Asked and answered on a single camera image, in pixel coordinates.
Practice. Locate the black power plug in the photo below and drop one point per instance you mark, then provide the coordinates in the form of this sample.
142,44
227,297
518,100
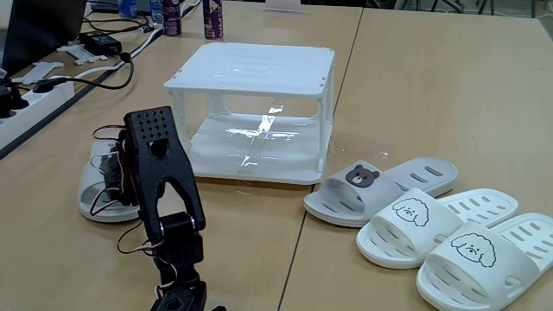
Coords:
10,101

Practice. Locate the black power adapter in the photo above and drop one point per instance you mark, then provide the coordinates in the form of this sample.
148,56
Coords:
100,43

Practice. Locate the black chair legs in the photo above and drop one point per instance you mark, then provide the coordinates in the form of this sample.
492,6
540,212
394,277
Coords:
436,4

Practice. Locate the white dog slipper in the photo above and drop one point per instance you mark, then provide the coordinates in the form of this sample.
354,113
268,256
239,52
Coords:
475,272
410,229

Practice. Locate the purple drink can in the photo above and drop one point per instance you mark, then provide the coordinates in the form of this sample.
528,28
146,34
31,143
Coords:
213,19
171,19

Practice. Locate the white power strip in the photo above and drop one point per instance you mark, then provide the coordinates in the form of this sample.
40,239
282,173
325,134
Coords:
39,105

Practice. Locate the white plastic part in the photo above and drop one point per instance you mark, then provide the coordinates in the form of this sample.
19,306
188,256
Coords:
36,71
82,52

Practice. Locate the black laptop screen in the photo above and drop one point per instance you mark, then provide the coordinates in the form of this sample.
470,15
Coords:
39,30

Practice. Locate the white two-shelf shoe rack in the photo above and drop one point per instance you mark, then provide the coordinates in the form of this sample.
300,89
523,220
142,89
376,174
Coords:
259,69

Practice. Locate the clear tape strip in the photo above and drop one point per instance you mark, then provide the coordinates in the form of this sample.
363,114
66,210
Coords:
382,155

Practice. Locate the white paper sheet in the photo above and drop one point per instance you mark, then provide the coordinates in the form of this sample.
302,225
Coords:
283,5

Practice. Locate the grey bear slipper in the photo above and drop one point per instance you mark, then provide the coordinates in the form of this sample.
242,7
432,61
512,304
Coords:
367,194
93,201

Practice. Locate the blue bottle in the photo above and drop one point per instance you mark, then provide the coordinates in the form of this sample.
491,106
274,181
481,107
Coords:
127,8
155,10

